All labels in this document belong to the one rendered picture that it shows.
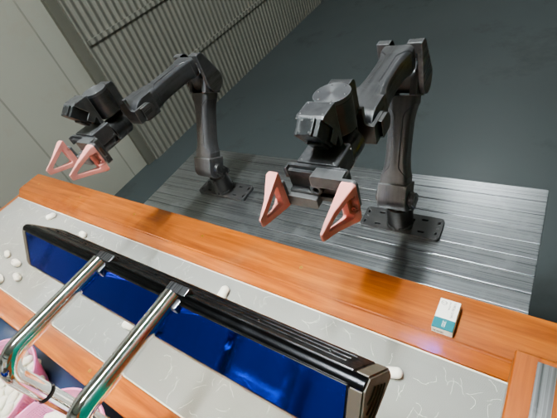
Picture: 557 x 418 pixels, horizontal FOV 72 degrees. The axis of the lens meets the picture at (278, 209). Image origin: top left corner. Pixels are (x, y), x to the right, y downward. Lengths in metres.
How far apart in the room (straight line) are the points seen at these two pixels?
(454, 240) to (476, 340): 0.31
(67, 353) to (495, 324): 0.89
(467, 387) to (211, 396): 0.46
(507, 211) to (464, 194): 0.11
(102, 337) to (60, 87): 2.02
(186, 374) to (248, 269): 0.26
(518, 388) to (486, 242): 0.45
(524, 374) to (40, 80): 2.66
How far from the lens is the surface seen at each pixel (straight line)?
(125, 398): 0.90
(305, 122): 0.52
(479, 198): 1.11
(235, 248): 0.98
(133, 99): 1.05
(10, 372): 0.58
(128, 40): 3.06
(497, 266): 0.97
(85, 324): 1.11
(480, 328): 0.77
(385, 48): 0.84
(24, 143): 2.74
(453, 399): 0.74
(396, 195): 0.91
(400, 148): 0.89
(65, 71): 2.85
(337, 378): 0.36
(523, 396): 0.63
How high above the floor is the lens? 1.44
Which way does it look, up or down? 41 degrees down
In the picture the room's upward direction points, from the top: 22 degrees counter-clockwise
